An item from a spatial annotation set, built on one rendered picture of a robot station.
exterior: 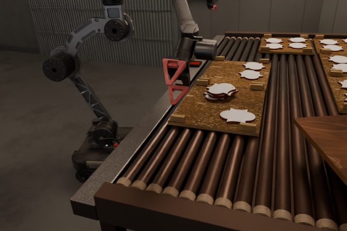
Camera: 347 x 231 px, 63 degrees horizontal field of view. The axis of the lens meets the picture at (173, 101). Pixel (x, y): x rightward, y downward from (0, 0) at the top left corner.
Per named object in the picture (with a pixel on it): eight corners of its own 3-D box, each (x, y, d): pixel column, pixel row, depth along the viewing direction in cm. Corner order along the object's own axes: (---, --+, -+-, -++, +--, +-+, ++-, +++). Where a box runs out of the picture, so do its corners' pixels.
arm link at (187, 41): (179, 47, 96) (177, 34, 91) (200, 48, 94) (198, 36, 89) (174, 62, 92) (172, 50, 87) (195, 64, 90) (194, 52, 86)
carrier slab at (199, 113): (167, 125, 114) (167, 121, 113) (194, 86, 148) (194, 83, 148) (258, 136, 102) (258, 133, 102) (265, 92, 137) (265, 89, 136)
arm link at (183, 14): (172, 7, 130) (170, -17, 123) (184, 5, 130) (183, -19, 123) (183, 56, 97) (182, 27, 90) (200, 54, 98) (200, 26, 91)
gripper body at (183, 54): (189, 84, 89) (194, 66, 93) (186, 63, 81) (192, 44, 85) (169, 82, 91) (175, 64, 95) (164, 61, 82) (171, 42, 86)
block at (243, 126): (238, 130, 104) (239, 124, 103) (239, 128, 106) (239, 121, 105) (255, 132, 102) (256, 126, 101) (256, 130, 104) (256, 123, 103)
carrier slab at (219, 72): (195, 85, 149) (195, 83, 148) (214, 62, 183) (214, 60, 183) (266, 92, 137) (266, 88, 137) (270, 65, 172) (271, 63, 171)
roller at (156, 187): (141, 207, 81) (139, 194, 79) (236, 42, 246) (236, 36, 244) (157, 211, 80) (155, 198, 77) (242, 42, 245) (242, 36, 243)
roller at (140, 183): (125, 203, 83) (123, 191, 81) (230, 41, 248) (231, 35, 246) (141, 207, 81) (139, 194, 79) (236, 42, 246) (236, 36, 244)
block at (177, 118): (170, 121, 113) (169, 115, 112) (171, 119, 114) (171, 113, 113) (184, 123, 111) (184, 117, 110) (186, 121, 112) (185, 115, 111)
